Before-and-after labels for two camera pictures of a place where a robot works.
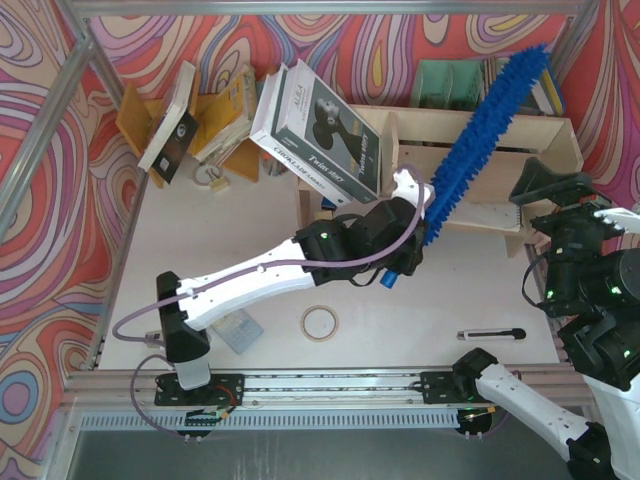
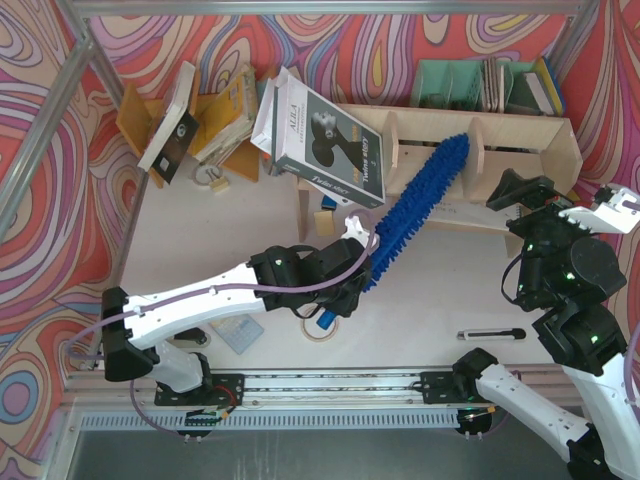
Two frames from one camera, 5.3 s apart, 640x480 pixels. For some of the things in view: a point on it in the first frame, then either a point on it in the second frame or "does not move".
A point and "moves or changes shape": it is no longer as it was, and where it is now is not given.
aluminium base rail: x=291 y=390 does not move
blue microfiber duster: x=491 y=116 moves or changes shape
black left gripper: x=417 y=240 → x=360 y=275
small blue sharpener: x=327 y=204 does not move
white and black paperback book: x=176 y=130 does not move
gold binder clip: x=218 y=184 does not move
